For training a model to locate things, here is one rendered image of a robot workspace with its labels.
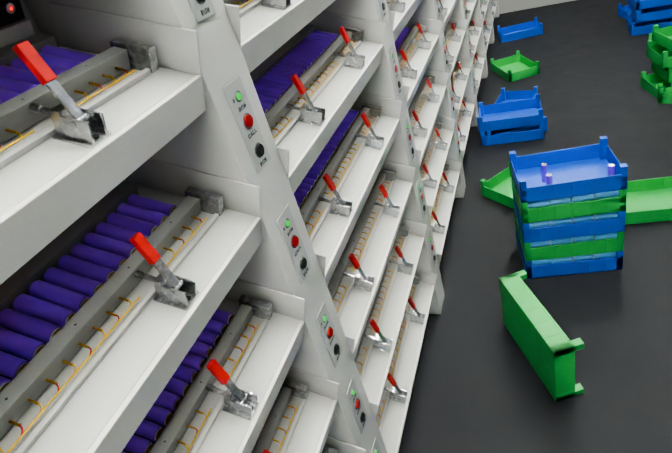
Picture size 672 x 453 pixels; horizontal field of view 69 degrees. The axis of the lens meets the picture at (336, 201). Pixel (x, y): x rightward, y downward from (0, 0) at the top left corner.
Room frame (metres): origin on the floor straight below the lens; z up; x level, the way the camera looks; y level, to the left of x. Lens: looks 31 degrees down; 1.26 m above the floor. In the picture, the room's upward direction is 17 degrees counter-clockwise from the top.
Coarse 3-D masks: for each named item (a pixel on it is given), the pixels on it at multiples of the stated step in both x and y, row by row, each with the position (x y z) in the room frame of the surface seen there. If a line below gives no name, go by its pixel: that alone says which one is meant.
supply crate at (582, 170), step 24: (600, 144) 1.32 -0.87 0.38; (528, 168) 1.40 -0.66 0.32; (552, 168) 1.35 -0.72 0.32; (576, 168) 1.31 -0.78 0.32; (600, 168) 1.27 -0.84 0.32; (624, 168) 1.14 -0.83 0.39; (528, 192) 1.22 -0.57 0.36; (552, 192) 1.20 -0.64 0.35; (576, 192) 1.18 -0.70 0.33; (600, 192) 1.16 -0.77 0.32
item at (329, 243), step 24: (360, 96) 1.23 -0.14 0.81; (384, 120) 1.18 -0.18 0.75; (360, 144) 1.07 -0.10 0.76; (384, 144) 1.07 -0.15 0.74; (360, 168) 0.97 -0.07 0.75; (360, 192) 0.88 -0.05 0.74; (312, 216) 0.81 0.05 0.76; (336, 216) 0.81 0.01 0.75; (336, 240) 0.74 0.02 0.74; (336, 264) 0.73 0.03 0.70
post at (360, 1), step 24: (336, 0) 1.23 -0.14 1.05; (360, 0) 1.21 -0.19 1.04; (384, 0) 1.26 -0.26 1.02; (384, 48) 1.19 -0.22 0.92; (384, 72) 1.20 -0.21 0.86; (384, 96) 1.20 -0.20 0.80; (408, 120) 1.26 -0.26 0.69; (408, 216) 1.21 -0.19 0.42; (432, 240) 1.26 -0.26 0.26; (432, 264) 1.21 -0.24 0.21; (432, 312) 1.20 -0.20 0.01
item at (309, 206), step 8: (368, 112) 1.18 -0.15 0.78; (360, 120) 1.14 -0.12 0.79; (352, 128) 1.10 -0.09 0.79; (360, 128) 1.12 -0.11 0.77; (368, 128) 1.12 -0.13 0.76; (352, 136) 1.06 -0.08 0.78; (344, 144) 1.03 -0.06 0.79; (352, 144) 1.06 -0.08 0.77; (336, 152) 0.99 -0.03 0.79; (344, 152) 1.00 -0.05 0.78; (336, 160) 0.96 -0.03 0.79; (328, 168) 0.93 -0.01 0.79; (336, 168) 0.95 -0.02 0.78; (344, 168) 0.95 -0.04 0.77; (320, 184) 0.88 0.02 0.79; (336, 184) 0.90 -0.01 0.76; (312, 192) 0.85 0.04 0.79; (320, 192) 0.85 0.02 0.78; (312, 200) 0.83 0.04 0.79; (304, 208) 0.80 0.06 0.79; (312, 208) 0.81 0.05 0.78; (304, 216) 0.78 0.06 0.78
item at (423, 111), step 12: (432, 72) 1.83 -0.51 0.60; (444, 72) 1.81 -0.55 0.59; (420, 84) 1.76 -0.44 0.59; (432, 84) 1.80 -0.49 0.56; (444, 84) 1.81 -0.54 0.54; (420, 96) 1.69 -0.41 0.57; (432, 96) 1.67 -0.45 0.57; (408, 108) 1.60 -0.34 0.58; (420, 108) 1.60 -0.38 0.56; (432, 108) 1.62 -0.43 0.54; (420, 120) 1.54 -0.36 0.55; (432, 120) 1.53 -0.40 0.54; (420, 132) 1.43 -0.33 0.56; (420, 144) 1.38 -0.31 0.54; (420, 156) 1.27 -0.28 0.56
